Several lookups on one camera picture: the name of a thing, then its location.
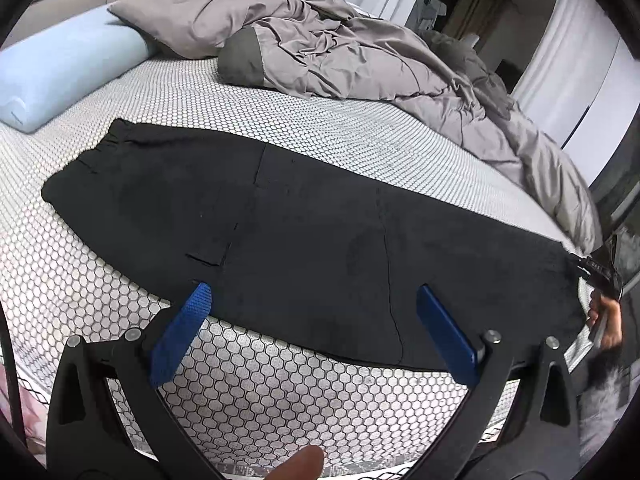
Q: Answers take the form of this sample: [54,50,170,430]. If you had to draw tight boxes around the person's right hand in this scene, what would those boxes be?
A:
[585,294,626,352]

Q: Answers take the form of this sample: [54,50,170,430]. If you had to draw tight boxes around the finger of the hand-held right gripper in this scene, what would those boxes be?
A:
[567,254,607,282]

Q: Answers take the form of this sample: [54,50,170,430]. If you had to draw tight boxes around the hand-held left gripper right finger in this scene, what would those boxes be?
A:
[400,285,585,480]

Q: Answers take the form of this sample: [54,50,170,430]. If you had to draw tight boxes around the white honeycomb patterned bed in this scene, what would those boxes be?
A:
[0,52,596,478]

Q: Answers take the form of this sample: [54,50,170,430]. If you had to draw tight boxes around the person's left hand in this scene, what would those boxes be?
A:
[267,444,327,480]

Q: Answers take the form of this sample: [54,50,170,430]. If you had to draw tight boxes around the black pants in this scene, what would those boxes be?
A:
[41,119,592,374]

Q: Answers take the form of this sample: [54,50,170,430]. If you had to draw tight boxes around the white wardrobe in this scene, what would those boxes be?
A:
[510,0,640,188]

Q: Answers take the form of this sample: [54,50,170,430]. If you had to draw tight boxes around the grey pillow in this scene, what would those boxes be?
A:
[107,0,281,60]

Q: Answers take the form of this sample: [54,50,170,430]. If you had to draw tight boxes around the pink cloth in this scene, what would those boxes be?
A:
[0,355,51,457]

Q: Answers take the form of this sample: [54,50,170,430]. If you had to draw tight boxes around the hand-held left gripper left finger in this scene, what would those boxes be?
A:
[45,282,223,480]

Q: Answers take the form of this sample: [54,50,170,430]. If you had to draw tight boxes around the light blue bolster pillow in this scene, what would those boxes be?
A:
[0,4,162,135]

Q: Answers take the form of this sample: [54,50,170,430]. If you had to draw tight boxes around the grey duvet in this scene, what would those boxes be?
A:
[216,0,604,257]

